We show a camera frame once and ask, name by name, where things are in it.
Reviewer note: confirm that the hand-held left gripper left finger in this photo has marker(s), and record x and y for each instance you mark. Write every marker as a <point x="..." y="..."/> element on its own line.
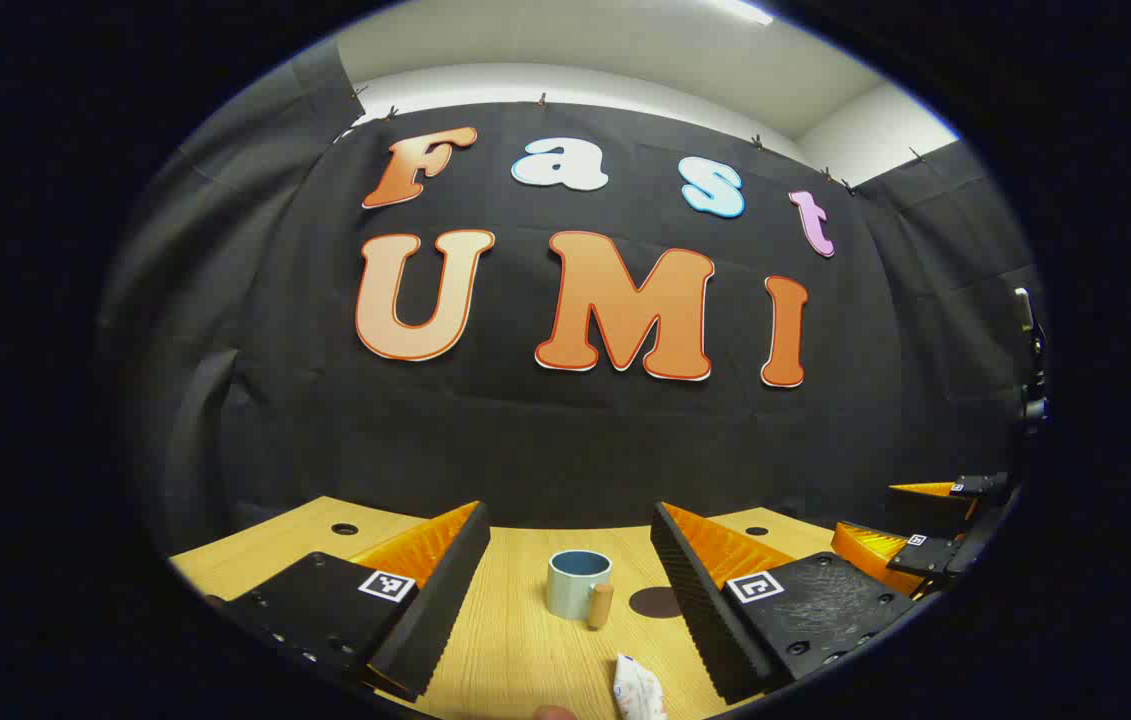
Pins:
<point x="445" y="590"/>

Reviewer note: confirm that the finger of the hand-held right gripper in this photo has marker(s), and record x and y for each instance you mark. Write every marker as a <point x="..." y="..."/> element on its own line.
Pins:
<point x="875" y="555"/>
<point x="935" y="505"/>

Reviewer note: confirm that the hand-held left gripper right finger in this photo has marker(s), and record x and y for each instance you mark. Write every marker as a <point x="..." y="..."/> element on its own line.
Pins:
<point x="695" y="600"/>

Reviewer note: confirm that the dark brown round coaster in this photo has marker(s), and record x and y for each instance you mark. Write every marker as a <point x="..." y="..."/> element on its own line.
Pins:
<point x="653" y="602"/>

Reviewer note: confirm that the white toothpaste tube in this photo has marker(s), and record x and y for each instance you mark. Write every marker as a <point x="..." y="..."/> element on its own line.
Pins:
<point x="637" y="692"/>

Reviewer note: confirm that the light wooden desktop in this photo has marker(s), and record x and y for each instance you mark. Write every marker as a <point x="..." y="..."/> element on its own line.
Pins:
<point x="525" y="650"/>

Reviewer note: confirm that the dark equipment stand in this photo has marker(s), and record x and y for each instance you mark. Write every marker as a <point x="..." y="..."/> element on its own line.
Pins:
<point x="1033" y="380"/>

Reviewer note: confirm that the black backdrop cloth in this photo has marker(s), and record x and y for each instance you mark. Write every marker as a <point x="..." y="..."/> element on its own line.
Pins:
<point x="525" y="450"/>

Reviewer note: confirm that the ceiling light strip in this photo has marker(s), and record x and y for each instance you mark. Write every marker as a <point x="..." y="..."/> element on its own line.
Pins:
<point x="747" y="10"/>

